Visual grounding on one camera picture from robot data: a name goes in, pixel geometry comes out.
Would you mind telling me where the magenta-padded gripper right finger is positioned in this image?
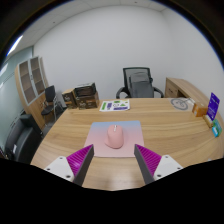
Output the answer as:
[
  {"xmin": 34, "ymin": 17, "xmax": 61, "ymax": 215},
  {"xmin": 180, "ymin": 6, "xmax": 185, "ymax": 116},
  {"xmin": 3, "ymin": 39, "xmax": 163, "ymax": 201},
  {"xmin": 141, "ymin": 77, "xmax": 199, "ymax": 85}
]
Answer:
[{"xmin": 133, "ymin": 143, "xmax": 184, "ymax": 185}]

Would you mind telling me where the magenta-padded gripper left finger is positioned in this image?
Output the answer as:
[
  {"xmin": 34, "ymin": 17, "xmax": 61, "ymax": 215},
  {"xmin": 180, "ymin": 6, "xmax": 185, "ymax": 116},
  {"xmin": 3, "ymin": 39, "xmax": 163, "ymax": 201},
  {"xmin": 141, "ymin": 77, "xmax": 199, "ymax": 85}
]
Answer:
[{"xmin": 43, "ymin": 143, "xmax": 95, "ymax": 187}]

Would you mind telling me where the pink computer mouse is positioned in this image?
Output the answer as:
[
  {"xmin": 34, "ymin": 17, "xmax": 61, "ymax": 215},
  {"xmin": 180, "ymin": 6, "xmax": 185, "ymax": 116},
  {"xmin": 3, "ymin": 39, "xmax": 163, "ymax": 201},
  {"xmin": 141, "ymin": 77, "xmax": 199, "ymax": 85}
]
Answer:
[{"xmin": 104, "ymin": 124, "xmax": 125, "ymax": 150}]

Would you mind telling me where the pink and blue mouse pad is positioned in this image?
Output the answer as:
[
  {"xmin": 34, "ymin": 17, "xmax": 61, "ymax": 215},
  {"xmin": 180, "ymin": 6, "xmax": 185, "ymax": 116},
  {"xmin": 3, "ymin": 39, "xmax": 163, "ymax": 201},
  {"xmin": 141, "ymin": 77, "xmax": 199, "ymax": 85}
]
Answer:
[{"xmin": 83, "ymin": 120, "xmax": 146, "ymax": 158}]

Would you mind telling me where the black armchair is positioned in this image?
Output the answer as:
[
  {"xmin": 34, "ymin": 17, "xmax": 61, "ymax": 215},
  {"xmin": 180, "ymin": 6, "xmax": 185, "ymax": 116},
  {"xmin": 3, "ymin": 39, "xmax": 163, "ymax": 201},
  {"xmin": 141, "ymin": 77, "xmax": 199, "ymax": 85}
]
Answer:
[{"xmin": 3, "ymin": 113, "xmax": 44, "ymax": 164}]

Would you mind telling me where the blue packet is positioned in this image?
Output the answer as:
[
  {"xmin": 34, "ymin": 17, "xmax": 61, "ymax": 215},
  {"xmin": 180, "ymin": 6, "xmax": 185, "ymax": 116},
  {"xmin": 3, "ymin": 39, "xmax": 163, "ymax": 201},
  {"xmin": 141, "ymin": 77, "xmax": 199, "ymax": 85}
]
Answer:
[{"xmin": 211, "ymin": 124, "xmax": 219, "ymax": 138}]

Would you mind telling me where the small yellow box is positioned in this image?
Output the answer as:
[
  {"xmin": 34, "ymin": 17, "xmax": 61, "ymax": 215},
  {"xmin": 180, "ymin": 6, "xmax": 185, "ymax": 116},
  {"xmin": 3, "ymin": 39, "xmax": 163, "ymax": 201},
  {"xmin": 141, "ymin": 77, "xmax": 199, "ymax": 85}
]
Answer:
[{"xmin": 203, "ymin": 114, "xmax": 214, "ymax": 129}]

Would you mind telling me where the green packet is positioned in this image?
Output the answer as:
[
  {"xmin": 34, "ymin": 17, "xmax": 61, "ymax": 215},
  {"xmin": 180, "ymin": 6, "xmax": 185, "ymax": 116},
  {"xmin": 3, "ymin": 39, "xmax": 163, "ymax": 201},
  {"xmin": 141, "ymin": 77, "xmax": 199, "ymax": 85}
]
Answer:
[{"xmin": 213, "ymin": 118, "xmax": 223, "ymax": 138}]

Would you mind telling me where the orange cardboard box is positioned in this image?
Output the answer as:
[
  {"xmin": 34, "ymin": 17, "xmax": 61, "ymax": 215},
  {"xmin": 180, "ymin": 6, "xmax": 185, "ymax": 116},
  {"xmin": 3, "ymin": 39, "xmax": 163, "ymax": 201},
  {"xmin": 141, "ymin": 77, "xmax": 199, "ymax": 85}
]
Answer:
[{"xmin": 191, "ymin": 101, "xmax": 209, "ymax": 118}]

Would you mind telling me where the small black chair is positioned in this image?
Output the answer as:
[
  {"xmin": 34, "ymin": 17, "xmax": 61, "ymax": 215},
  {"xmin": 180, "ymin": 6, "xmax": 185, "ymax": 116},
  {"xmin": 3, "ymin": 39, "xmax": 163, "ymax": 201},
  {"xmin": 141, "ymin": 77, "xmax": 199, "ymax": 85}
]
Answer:
[{"xmin": 40, "ymin": 84, "xmax": 64, "ymax": 118}]

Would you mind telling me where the small brown cardboard box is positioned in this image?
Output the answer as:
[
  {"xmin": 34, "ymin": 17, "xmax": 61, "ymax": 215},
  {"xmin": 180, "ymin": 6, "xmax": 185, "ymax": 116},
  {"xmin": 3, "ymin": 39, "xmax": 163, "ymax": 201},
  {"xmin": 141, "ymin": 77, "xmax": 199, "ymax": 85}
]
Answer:
[{"xmin": 61, "ymin": 88, "xmax": 78, "ymax": 109}]

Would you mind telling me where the brown printed cardboard box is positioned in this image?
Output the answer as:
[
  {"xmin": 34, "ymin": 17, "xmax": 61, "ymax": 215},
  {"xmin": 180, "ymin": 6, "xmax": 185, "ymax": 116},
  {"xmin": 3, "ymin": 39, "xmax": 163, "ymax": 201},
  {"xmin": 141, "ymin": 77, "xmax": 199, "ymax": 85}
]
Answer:
[{"xmin": 75, "ymin": 92, "xmax": 100, "ymax": 110}]

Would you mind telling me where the purple standing sign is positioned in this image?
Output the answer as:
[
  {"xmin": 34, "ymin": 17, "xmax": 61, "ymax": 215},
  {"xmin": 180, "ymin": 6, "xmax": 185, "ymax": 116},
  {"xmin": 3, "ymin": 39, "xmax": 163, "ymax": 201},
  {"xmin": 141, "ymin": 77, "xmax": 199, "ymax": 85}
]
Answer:
[{"xmin": 206, "ymin": 92, "xmax": 221, "ymax": 122}]

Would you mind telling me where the wooden side desk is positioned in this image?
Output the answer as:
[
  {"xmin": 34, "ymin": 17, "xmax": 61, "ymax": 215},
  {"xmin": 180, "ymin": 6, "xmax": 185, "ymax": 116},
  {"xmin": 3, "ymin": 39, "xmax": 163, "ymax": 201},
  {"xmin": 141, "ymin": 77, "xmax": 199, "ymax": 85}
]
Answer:
[{"xmin": 164, "ymin": 77, "xmax": 209, "ymax": 108}]

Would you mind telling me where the white and green leaflet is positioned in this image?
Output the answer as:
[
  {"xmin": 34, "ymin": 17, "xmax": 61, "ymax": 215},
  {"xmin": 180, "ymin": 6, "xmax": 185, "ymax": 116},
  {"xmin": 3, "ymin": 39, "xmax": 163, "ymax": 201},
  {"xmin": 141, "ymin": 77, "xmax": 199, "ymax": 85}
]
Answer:
[{"xmin": 98, "ymin": 98, "xmax": 131, "ymax": 113}]

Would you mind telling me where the black box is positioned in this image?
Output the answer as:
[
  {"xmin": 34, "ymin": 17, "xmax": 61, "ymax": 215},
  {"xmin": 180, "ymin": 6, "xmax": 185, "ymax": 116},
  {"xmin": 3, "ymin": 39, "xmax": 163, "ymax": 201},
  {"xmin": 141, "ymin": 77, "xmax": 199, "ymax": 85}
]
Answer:
[{"xmin": 73, "ymin": 82, "xmax": 98, "ymax": 98}]

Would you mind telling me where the wooden shelf unit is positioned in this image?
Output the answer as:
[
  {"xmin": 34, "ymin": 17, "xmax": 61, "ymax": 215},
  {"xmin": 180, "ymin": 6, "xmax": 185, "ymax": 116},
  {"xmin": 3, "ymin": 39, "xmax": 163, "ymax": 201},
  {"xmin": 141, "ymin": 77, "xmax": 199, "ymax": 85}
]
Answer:
[{"xmin": 13, "ymin": 55, "xmax": 50, "ymax": 129}]

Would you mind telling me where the grey mesh office chair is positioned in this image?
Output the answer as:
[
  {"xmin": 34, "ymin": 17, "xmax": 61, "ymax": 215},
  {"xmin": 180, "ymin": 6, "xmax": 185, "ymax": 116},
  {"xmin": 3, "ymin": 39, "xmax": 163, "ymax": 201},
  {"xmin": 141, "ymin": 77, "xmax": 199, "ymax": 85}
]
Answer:
[{"xmin": 115, "ymin": 66, "xmax": 165, "ymax": 99}]

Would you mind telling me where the ceiling light panel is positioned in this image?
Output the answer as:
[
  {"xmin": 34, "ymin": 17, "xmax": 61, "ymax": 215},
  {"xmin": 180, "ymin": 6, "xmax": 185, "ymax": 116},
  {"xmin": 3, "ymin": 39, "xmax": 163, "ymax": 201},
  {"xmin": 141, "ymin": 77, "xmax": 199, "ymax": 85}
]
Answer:
[{"xmin": 6, "ymin": 34, "xmax": 24, "ymax": 57}]

